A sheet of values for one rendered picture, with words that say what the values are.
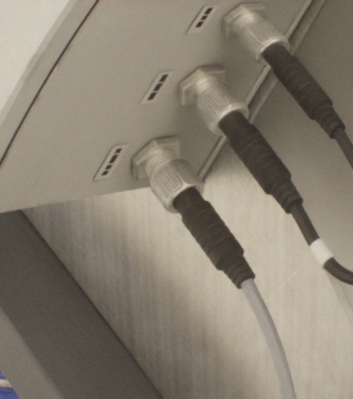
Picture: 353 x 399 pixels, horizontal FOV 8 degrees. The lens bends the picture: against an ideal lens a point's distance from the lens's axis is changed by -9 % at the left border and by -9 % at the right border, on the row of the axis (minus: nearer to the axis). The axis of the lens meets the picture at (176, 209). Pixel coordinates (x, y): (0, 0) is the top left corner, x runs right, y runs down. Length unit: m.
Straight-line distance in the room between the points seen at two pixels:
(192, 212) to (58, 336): 0.11
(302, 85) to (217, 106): 0.04
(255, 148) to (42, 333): 0.14
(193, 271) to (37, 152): 0.11
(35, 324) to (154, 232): 0.06
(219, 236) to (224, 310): 0.06
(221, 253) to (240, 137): 0.04
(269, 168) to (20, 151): 0.08
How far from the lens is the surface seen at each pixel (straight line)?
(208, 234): 0.83
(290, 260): 0.86
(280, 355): 0.82
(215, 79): 0.83
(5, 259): 0.94
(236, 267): 0.83
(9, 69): 0.78
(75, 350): 0.92
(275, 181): 0.81
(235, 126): 0.82
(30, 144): 0.81
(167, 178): 0.84
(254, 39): 0.80
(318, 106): 0.79
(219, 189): 0.88
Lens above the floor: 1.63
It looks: 8 degrees down
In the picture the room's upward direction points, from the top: 3 degrees counter-clockwise
